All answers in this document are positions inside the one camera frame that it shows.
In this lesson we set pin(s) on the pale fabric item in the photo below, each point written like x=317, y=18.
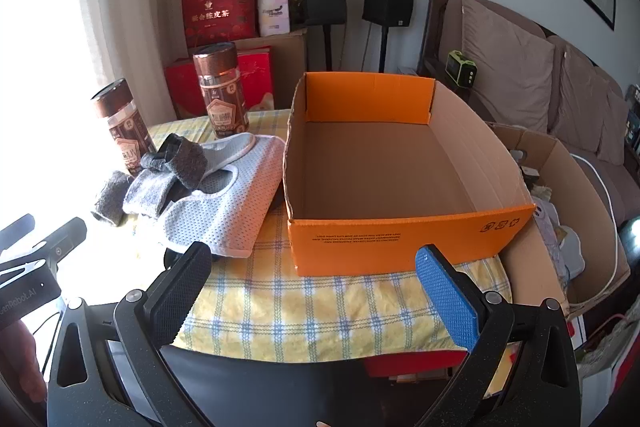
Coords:
x=555, y=237

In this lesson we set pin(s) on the light grey sock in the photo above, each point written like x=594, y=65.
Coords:
x=147, y=197

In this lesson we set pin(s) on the red gift bag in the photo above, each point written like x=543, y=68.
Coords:
x=220, y=12

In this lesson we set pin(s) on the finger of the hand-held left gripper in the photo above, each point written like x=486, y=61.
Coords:
x=60, y=239
x=17, y=229

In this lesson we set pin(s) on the white tissue roll pack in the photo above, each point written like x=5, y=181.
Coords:
x=274, y=12

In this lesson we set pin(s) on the light mesh fabric vest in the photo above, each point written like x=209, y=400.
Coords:
x=235, y=212

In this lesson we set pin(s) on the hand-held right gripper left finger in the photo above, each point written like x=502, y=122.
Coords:
x=175, y=292

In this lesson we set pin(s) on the dark grey sock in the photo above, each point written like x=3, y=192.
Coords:
x=185, y=159
x=110, y=199

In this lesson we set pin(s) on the large beige sofa cushion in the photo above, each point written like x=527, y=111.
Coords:
x=505, y=62

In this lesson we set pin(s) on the white curtain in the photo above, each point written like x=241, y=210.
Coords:
x=130, y=7

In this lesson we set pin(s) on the red gift box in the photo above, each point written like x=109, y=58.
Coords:
x=255, y=77

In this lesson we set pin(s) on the plain brown cardboard box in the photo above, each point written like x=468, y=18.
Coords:
x=287, y=62

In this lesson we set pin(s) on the brown sofa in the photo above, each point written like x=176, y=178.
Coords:
x=617, y=194

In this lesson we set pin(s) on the brown labelled jar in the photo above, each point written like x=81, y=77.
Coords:
x=222, y=89
x=122, y=127

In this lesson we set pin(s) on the person's left hand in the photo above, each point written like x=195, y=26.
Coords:
x=17, y=362

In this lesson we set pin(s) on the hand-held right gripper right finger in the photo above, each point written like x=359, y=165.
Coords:
x=445, y=297

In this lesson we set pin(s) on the green portable device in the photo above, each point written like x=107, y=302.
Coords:
x=462, y=69

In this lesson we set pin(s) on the open brown cardboard box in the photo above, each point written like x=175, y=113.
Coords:
x=585, y=207

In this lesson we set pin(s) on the orange cardboard box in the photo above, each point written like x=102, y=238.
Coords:
x=380, y=167

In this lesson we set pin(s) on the black speaker stand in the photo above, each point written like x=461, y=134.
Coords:
x=329, y=47
x=385, y=49

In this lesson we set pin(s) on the yellow checked tablecloth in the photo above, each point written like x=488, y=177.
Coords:
x=300, y=307

